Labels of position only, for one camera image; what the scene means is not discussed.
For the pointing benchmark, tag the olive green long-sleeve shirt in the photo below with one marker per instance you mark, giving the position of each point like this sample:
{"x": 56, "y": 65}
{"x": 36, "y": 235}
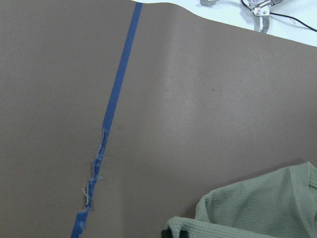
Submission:
{"x": 280, "y": 204}

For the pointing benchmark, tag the metal clamp bracket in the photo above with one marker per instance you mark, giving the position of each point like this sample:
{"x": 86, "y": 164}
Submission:
{"x": 247, "y": 14}

